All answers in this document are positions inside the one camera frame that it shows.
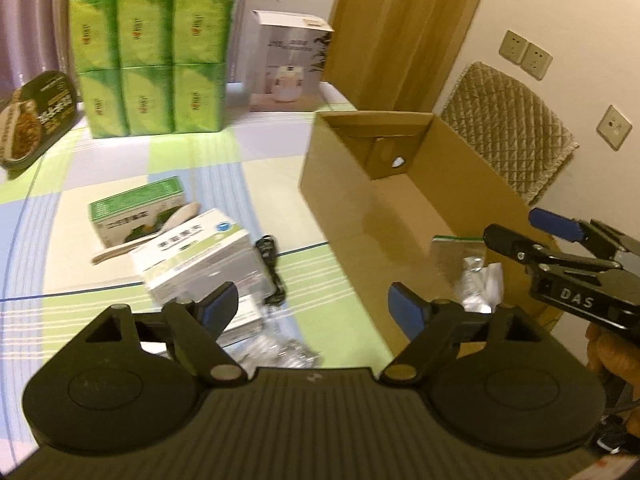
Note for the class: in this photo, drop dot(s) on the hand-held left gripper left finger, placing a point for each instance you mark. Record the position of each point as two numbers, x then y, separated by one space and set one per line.
220 306

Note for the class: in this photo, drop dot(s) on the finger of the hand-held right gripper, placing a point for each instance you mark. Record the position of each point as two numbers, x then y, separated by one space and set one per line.
502 239
552 221

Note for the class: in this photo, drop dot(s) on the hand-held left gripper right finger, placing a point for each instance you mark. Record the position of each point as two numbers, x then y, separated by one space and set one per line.
402 306

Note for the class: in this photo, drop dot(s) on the crinkled clear plastic bag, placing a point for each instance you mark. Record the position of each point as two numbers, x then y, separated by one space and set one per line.
285 352

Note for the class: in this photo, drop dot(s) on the white plastic spoon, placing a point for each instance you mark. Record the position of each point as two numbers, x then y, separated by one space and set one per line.
181 214

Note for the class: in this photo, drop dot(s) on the cardboard box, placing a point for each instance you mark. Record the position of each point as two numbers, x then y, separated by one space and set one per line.
350 185

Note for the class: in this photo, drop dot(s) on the green and white box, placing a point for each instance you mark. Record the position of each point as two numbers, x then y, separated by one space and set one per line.
135 200

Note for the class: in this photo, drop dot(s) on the checked cloth covered desktop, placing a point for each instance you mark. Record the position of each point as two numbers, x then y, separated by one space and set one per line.
200 165

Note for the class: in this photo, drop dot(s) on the person's right hand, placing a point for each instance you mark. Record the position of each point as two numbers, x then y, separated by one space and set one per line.
610 352

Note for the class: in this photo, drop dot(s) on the white and blue medicine box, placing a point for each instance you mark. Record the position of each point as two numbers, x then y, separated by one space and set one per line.
200 255

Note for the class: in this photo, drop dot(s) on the silver foil packet green edge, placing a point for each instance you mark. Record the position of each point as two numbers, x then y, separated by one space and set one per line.
450 255

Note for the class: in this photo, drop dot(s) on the clear plastic packet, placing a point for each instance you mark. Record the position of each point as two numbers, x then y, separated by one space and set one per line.
472 285

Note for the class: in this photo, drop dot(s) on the quilted beige chair cushion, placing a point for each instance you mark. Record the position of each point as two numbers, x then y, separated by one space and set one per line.
505 125

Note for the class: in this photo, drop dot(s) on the wooden door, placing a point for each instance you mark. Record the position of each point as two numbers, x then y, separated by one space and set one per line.
400 35

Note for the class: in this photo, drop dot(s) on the pack of green tissue packets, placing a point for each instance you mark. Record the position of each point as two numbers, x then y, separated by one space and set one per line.
150 60

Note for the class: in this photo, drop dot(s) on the white humidifier box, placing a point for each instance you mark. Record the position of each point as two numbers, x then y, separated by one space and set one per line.
287 55

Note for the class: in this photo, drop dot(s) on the dark oval food tray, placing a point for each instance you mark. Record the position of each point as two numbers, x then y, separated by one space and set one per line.
32 120

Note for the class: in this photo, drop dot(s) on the beige wall data socket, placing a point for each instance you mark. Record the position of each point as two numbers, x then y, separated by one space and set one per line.
615 127

